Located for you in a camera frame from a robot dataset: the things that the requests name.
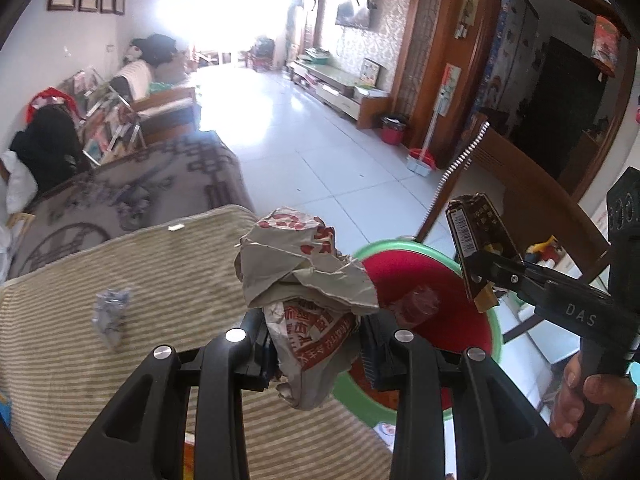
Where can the striped beige table cloth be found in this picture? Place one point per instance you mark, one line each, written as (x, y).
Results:
(73, 331)

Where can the right hand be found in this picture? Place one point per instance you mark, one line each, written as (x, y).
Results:
(618, 393)

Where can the silver foil wrapper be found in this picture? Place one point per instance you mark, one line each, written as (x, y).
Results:
(109, 315)

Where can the black clothes pile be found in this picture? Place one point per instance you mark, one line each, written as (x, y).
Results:
(49, 147)

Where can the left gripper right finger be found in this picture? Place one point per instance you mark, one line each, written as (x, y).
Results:
(499, 435)

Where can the red white paper bag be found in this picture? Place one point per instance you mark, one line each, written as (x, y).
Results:
(312, 296)

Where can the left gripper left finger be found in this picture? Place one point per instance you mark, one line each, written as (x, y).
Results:
(140, 432)

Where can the wall mounted television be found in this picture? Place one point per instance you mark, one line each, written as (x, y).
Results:
(354, 14)

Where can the brown wooden chair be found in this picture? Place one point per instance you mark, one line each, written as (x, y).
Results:
(535, 205)

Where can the magazine rack with books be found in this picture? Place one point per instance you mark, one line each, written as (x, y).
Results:
(107, 126)

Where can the grey patterned sofa cover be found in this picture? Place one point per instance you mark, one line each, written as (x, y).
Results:
(168, 180)

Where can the dark brown snack wrapper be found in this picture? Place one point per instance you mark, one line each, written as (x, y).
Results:
(475, 244)

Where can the wooden armchair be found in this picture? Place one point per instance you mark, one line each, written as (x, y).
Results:
(162, 114)

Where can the wooden tv cabinet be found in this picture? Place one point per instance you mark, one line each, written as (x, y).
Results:
(342, 92)

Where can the small red waste bin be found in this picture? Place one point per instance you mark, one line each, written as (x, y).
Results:
(393, 129)

